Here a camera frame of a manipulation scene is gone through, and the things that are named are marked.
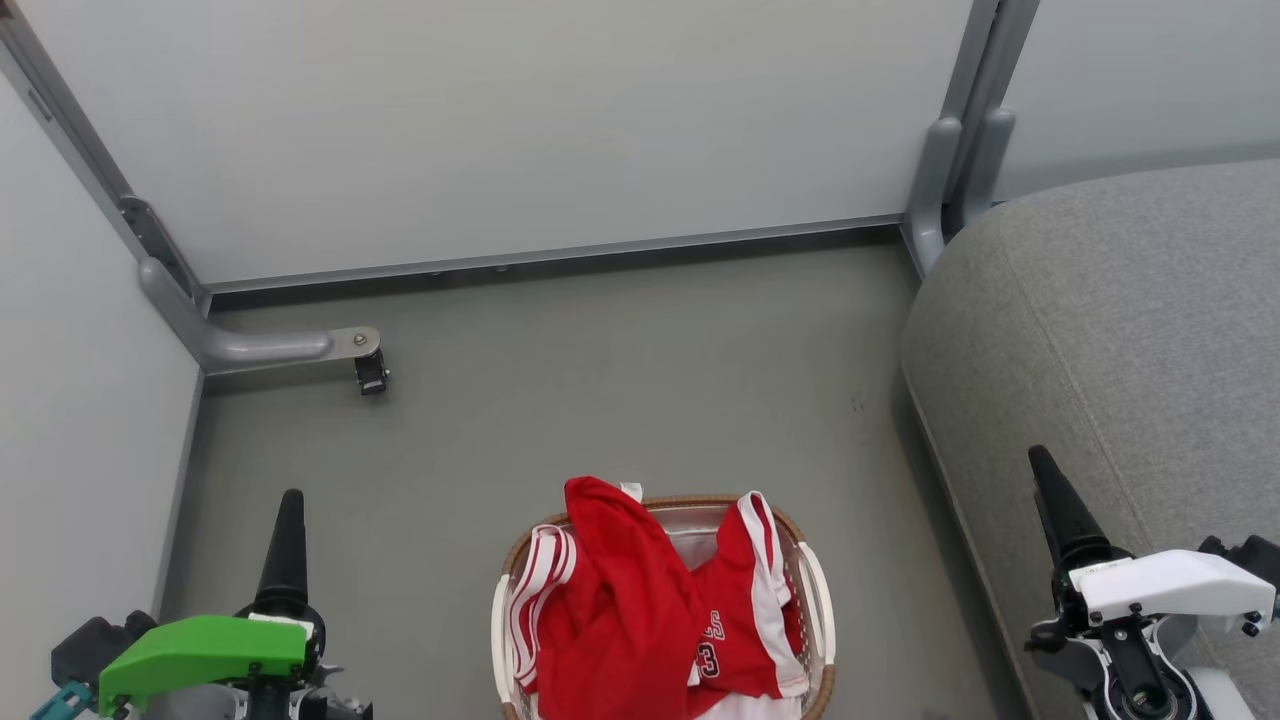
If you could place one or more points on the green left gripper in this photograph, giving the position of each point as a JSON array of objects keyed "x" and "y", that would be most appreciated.
[{"x": 200, "y": 650}]

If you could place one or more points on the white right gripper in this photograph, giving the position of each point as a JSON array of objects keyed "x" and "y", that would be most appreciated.
[{"x": 1170, "y": 585}]

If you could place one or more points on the red and white towel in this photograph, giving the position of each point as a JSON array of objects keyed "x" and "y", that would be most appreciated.
[{"x": 740, "y": 600}]

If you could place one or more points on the red shirt with white stripes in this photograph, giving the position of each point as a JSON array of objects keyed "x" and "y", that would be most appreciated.
[{"x": 620, "y": 600}]

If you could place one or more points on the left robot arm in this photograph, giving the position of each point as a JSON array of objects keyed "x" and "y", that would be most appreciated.
[{"x": 300, "y": 705}]

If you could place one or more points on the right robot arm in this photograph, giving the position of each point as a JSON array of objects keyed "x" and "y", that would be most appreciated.
[{"x": 1140, "y": 685}]

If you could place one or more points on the grey fabric sofa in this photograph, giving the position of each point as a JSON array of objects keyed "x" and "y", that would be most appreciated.
[{"x": 1150, "y": 330}]

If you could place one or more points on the black caster wheel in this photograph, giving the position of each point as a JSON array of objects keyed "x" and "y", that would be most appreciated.
[{"x": 371, "y": 375}]

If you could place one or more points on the grey partition foot bar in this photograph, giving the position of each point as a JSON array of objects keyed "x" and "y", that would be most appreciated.
[{"x": 250, "y": 348}]

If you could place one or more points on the grey curved partition foot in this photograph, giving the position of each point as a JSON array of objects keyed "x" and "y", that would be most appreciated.
[
  {"x": 930, "y": 190},
  {"x": 985, "y": 165}
]

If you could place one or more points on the wicker laundry basket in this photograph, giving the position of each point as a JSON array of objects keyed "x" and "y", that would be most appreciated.
[{"x": 700, "y": 525}]

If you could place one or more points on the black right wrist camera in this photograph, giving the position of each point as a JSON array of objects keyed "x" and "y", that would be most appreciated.
[{"x": 1250, "y": 555}]

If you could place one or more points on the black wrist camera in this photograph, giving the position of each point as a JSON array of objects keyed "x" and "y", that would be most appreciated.
[
  {"x": 1250, "y": 555},
  {"x": 90, "y": 645}
]

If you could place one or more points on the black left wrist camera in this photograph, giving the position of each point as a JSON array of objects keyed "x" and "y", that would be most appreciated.
[{"x": 90, "y": 645}]

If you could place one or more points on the grey partition post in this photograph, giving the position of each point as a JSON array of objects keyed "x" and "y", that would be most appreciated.
[
  {"x": 70, "y": 130},
  {"x": 985, "y": 50}
]

